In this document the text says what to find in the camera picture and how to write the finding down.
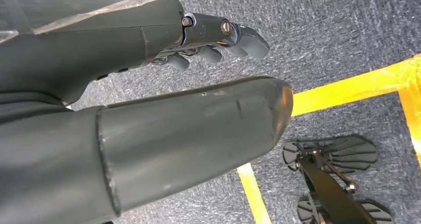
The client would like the yellow floor tape strip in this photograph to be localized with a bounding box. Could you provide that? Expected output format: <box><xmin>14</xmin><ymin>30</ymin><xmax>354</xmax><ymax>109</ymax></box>
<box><xmin>291</xmin><ymin>54</ymin><xmax>421</xmax><ymax>117</ymax></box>

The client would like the black metal strut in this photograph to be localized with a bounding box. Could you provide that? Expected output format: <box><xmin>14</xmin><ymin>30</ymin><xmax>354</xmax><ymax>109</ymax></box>
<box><xmin>297</xmin><ymin>150</ymin><xmax>377</xmax><ymax>224</ymax></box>

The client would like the black ribbed foot plate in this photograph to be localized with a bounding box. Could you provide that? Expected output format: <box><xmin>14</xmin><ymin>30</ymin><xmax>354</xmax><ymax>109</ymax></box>
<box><xmin>297</xmin><ymin>194</ymin><xmax>394</xmax><ymax>224</ymax></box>
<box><xmin>282</xmin><ymin>134</ymin><xmax>378</xmax><ymax>174</ymax></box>

